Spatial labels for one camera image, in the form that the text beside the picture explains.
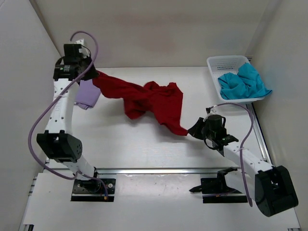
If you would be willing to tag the white plastic basket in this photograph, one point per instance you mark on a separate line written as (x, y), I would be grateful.
(220, 65)

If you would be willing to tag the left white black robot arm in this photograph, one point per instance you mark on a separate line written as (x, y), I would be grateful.
(57, 141)

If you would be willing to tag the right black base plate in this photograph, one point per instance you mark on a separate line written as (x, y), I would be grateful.
(223, 195)

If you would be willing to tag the teal t-shirt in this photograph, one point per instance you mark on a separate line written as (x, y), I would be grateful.
(246, 84)

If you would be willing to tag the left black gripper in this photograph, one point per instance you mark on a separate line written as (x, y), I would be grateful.
(94, 73)

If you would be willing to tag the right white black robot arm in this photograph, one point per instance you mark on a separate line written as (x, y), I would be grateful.
(270, 187)

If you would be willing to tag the purple t-shirt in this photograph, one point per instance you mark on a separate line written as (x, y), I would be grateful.
(87, 95)

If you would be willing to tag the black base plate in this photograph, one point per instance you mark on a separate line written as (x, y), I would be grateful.
(223, 195)
(93, 191)

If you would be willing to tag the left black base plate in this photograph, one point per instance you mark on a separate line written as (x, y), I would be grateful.
(93, 191)

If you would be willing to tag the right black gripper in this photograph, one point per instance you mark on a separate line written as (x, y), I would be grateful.
(195, 132)

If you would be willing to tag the red t-shirt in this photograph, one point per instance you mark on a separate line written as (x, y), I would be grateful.
(165, 102)

